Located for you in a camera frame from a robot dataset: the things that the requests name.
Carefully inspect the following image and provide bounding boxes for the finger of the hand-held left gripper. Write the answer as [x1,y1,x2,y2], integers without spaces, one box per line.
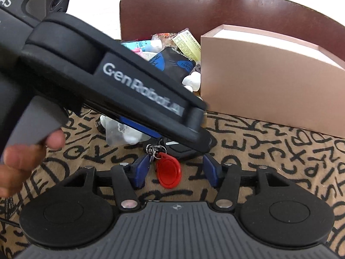
[118,107,211,155]

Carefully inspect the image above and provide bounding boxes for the white cardboard box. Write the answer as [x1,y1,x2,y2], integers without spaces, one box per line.
[200,24,345,139]

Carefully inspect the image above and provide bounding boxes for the clear orange snack packet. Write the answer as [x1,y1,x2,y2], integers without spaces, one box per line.
[151,32,176,49]

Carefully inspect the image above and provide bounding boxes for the clear bag with white toy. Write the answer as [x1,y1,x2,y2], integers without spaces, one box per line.
[99,114,146,145]

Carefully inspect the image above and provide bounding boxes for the metal keyring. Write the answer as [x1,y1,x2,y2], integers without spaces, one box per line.
[146,144,168,163]

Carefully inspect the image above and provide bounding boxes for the black car key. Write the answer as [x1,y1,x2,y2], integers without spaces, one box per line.
[141,137,207,160]

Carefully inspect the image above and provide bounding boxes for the yellow printed packet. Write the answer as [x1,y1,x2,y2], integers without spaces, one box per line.
[172,30,202,60]

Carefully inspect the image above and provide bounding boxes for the light blue packet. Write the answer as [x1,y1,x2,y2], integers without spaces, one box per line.
[121,40,163,60]

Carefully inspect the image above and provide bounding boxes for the person's left hand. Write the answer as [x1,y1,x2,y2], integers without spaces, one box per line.
[0,129,67,198]

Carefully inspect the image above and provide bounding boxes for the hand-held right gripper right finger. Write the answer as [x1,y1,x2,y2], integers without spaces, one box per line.
[203,154,291,210]

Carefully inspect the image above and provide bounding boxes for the dark brown wooden board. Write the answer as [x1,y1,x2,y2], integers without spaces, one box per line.
[119,0,345,71]

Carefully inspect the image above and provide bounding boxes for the black and blue phone case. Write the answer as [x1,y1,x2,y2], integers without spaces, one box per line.
[154,46,195,84]

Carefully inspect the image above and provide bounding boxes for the red key fob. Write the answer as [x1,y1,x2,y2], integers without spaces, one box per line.
[156,152,183,189]

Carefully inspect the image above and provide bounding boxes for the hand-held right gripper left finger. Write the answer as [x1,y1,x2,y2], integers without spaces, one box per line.
[58,155,151,211]

